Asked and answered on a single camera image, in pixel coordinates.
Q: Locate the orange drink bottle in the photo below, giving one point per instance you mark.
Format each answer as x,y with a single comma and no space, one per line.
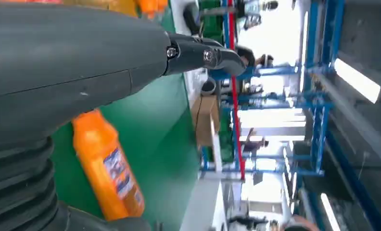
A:
149,6
95,153

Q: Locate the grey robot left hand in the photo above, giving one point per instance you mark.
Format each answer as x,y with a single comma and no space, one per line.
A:
66,54

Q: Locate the green crate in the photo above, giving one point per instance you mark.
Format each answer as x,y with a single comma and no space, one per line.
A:
212,22

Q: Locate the open cardboard box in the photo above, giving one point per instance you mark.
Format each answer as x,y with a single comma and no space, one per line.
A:
204,121

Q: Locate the person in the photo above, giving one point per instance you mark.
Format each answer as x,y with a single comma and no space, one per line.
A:
300,223
246,54

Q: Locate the blue shelving frame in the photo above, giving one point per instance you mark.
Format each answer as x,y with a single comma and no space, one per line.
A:
319,127

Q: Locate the yellow sheet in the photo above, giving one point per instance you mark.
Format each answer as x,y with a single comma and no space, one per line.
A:
123,8

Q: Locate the ceiling light panel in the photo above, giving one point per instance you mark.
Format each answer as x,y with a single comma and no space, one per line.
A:
330,213
357,81

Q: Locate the red pole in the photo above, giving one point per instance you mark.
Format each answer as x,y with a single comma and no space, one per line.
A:
236,127

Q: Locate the green table mat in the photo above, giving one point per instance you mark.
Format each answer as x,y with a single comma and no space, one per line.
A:
158,134

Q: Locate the flat white board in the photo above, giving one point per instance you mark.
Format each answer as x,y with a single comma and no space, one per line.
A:
216,153

